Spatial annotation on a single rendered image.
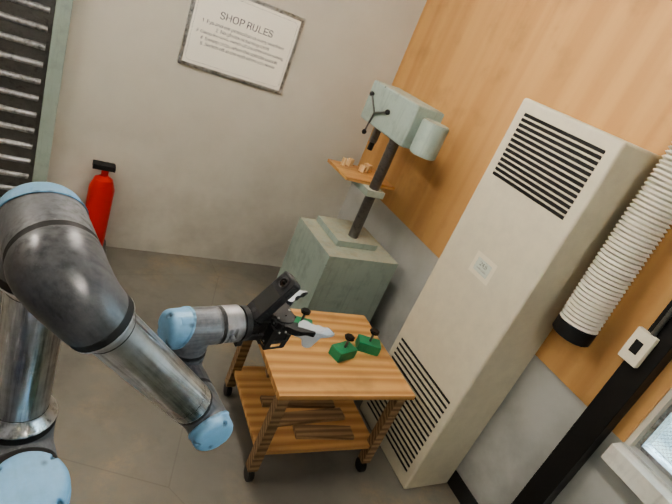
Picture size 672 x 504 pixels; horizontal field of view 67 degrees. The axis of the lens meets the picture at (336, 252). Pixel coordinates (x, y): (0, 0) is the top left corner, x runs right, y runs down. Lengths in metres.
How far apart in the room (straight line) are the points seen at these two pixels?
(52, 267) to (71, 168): 2.66
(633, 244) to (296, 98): 2.17
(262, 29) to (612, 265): 2.23
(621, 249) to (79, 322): 1.77
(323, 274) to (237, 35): 1.45
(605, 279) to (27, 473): 1.80
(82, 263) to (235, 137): 2.71
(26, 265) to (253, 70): 2.66
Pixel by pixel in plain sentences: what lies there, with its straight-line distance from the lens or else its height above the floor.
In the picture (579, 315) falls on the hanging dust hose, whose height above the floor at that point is 1.19.
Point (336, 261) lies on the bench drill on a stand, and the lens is 2.73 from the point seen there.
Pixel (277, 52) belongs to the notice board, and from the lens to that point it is 3.25.
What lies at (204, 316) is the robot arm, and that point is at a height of 1.25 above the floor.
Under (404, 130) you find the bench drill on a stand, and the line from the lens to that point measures 2.60.
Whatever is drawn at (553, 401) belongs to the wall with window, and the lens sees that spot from 2.40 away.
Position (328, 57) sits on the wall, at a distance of 3.38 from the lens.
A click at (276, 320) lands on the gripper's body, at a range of 1.04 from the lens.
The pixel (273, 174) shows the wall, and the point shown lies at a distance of 3.51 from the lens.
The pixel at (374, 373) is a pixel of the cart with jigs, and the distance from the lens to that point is 2.30.
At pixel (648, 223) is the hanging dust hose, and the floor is 1.59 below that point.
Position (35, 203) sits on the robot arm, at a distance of 0.77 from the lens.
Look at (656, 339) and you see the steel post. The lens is 2.06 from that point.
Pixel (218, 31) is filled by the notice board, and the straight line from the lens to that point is 3.14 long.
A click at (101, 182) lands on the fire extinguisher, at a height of 0.51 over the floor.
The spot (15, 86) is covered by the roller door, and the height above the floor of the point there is 0.90.
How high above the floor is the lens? 1.81
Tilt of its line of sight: 24 degrees down
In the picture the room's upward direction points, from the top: 23 degrees clockwise
